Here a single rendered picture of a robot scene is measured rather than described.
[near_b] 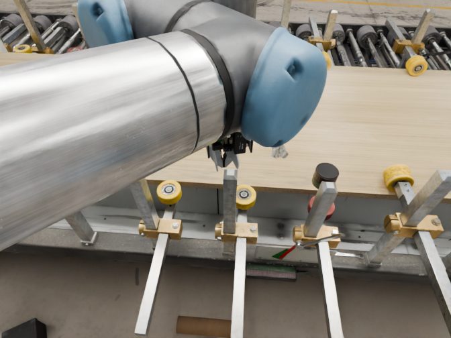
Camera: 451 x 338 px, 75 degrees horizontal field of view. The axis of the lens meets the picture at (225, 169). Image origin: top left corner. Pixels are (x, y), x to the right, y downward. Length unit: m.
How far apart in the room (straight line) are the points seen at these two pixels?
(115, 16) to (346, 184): 0.93
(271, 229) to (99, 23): 1.07
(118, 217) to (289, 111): 1.18
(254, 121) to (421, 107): 1.39
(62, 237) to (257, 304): 1.05
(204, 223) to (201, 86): 1.10
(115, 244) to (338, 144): 0.91
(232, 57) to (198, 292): 1.66
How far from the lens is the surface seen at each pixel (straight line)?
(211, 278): 1.81
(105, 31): 0.28
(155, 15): 0.26
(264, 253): 1.05
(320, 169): 0.81
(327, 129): 1.26
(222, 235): 0.95
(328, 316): 0.90
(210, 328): 1.65
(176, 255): 1.10
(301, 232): 0.96
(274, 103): 0.18
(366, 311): 1.91
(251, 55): 0.19
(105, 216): 1.35
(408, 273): 1.23
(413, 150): 1.31
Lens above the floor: 1.69
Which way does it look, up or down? 49 degrees down
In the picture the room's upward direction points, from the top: straight up
